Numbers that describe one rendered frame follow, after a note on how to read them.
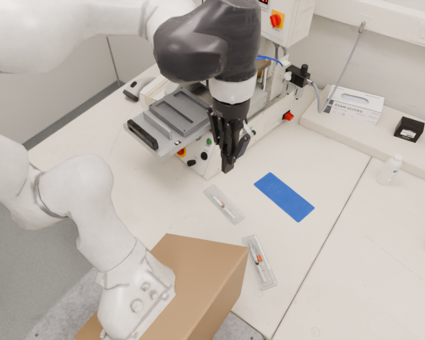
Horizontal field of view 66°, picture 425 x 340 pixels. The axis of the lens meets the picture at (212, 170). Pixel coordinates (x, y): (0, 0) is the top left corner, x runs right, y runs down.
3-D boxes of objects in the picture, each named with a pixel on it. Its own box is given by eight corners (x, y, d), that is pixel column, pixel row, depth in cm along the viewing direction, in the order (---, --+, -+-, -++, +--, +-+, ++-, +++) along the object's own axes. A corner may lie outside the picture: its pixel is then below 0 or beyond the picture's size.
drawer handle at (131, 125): (132, 125, 118) (130, 117, 115) (158, 148, 111) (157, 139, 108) (128, 129, 117) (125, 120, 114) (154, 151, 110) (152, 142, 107)
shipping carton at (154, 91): (165, 87, 168) (163, 71, 161) (185, 96, 163) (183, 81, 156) (139, 106, 158) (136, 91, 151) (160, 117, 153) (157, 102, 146)
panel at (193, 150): (156, 139, 144) (166, 100, 134) (203, 177, 130) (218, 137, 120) (152, 139, 142) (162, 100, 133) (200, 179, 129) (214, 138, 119)
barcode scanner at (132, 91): (150, 79, 172) (148, 65, 166) (162, 84, 169) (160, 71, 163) (122, 99, 162) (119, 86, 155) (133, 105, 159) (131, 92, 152)
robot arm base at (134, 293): (131, 360, 67) (86, 318, 62) (92, 338, 80) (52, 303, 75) (191, 272, 80) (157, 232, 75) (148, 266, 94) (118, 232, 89)
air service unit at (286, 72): (280, 85, 132) (286, 52, 121) (309, 102, 126) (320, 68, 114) (271, 91, 130) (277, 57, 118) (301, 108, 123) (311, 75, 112)
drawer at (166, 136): (184, 96, 134) (183, 79, 128) (222, 122, 125) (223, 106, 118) (124, 131, 121) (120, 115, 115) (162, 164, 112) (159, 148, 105)
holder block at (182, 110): (182, 91, 130) (181, 86, 128) (218, 115, 121) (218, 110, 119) (149, 110, 123) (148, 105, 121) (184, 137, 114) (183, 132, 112)
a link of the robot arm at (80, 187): (152, 252, 69) (72, 159, 60) (90, 278, 75) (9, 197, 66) (166, 220, 78) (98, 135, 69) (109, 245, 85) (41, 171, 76)
